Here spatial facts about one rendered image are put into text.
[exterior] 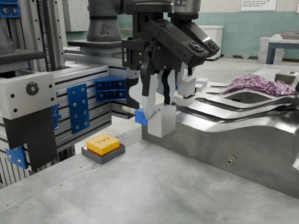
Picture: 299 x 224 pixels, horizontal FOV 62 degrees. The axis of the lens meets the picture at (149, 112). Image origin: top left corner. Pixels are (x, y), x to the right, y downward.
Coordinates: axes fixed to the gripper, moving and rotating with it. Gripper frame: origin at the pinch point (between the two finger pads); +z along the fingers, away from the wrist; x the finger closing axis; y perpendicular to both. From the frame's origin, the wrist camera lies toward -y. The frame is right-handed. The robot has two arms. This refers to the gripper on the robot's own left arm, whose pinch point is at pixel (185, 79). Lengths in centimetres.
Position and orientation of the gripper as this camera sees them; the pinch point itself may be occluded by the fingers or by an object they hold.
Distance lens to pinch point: 80.5
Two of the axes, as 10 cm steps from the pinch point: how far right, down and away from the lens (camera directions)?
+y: -7.7, -3.5, 5.4
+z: -0.2, 8.5, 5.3
